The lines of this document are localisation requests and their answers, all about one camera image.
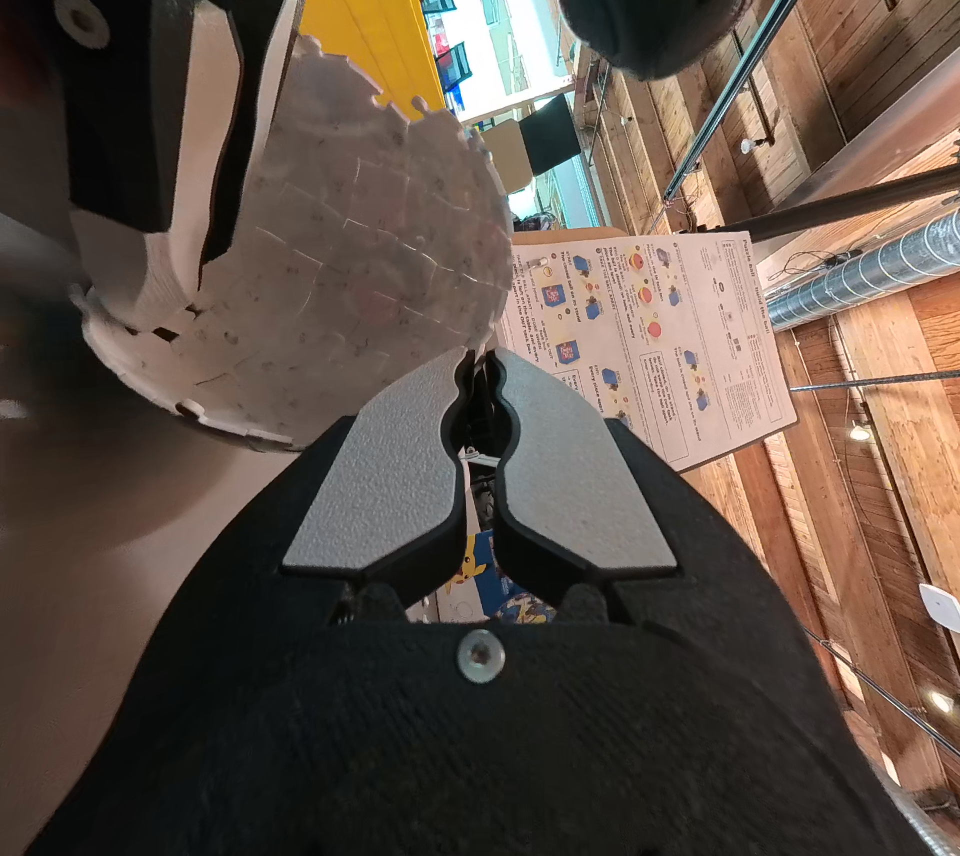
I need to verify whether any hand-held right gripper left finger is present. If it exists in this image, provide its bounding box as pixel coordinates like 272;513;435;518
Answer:
281;348;475;607

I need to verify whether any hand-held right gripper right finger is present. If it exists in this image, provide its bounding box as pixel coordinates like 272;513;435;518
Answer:
486;348;680;607

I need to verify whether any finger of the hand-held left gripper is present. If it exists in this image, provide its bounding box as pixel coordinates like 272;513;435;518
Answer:
71;0;245;328
199;0;303;270

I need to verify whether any partly built puzzle ball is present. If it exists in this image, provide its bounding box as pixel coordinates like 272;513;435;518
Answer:
71;34;516;454

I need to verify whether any colourful puzzle box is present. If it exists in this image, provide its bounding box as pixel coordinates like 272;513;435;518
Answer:
442;533;560;625

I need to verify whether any yellow plastic bin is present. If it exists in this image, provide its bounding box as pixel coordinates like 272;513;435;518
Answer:
300;0;449;122

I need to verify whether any white instruction sheet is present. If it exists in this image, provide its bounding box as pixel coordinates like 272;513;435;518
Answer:
498;231;798;475

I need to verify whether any tan square panel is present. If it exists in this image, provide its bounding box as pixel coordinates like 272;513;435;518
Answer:
482;119;535;193

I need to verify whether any black square panel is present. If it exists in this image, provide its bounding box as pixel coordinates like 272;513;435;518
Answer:
519;94;584;176

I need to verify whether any thin steel tension rod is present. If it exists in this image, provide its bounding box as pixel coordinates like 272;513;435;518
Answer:
802;627;960;761
787;370;960;395

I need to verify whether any white ceiling device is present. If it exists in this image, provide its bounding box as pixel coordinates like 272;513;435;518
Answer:
918;582;960;632

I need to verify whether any black table lamp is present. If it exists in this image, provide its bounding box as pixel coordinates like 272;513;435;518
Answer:
738;162;960;244

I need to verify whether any silver ventilation duct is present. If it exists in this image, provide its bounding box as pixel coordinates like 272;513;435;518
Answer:
765;211;960;334
877;773;960;856

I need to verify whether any metal ceiling rail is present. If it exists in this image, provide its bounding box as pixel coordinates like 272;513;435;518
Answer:
662;0;865;202

